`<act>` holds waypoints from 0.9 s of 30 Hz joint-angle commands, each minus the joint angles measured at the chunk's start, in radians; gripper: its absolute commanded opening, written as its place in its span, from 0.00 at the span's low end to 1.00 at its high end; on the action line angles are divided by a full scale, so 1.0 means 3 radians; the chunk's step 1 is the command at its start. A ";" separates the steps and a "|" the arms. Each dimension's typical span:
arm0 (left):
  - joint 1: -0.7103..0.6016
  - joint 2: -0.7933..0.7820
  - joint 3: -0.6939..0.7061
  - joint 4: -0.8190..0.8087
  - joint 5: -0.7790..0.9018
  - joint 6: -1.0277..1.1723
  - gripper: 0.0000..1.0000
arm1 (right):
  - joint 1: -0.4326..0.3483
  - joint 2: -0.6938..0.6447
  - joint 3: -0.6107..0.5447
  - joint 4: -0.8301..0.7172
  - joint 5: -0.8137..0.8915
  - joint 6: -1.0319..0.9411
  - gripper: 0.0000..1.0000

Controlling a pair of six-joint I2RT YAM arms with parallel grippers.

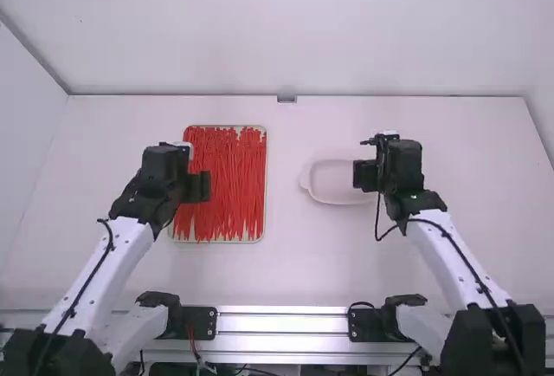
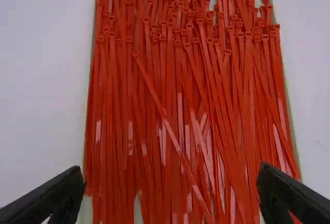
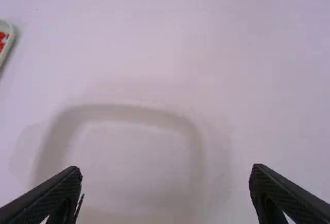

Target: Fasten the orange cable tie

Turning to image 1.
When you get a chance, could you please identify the red wire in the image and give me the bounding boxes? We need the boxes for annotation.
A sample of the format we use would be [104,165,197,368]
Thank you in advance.
[186,322,205,365]

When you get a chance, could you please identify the row of orange cable ties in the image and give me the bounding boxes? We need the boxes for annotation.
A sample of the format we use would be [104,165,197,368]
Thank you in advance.
[173,126,267,243]

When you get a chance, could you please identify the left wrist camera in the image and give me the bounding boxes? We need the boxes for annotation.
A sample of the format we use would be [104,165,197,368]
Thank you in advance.
[171,140,195,162]

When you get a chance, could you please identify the white dish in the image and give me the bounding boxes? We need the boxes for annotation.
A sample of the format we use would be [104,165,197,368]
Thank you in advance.
[298,158,383,206]

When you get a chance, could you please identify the black cable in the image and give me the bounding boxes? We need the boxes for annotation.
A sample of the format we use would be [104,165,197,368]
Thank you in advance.
[373,189,410,243]

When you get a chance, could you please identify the pale tray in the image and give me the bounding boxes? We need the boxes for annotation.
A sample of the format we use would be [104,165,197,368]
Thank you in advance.
[167,124,271,246]

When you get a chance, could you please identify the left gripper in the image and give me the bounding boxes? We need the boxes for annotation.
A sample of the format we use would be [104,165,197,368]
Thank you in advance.
[138,142,213,204]

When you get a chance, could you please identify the silver rails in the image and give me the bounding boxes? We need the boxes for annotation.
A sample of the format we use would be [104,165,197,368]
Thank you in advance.
[0,303,538,369]

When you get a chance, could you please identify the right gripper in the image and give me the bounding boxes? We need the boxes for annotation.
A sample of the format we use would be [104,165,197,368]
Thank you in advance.
[352,134,425,196]

